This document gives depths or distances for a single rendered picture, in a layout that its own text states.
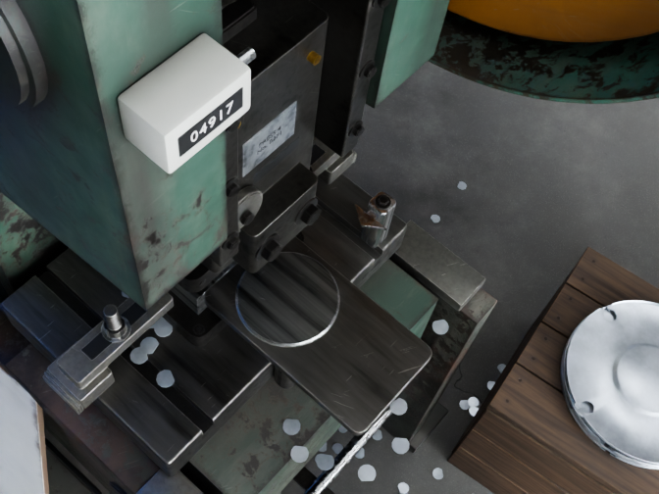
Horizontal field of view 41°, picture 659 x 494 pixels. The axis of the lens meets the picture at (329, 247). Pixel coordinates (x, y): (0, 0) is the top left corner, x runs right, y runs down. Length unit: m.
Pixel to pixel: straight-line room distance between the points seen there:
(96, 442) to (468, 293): 0.53
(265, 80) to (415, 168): 1.40
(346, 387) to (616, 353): 0.68
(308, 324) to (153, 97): 0.57
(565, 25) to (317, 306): 0.42
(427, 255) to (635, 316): 0.50
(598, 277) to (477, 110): 0.73
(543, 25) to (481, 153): 1.20
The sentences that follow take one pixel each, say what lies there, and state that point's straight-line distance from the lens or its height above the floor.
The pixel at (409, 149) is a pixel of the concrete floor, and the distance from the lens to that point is 2.16.
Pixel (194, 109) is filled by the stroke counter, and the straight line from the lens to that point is 0.51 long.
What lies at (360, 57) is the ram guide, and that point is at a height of 1.15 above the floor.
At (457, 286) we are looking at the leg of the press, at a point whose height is 0.64.
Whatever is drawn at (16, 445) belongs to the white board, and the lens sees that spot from 1.46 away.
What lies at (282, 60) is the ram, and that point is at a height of 1.16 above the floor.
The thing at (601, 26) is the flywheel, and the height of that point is 1.08.
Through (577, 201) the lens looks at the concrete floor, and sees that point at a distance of 2.19.
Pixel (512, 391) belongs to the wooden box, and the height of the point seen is 0.35.
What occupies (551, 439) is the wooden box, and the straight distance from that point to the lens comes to 1.53.
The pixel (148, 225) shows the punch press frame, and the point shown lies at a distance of 0.65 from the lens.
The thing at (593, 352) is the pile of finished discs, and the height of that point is 0.38.
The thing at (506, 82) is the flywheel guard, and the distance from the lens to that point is 1.04.
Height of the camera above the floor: 1.74
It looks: 61 degrees down
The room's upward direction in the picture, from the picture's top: 10 degrees clockwise
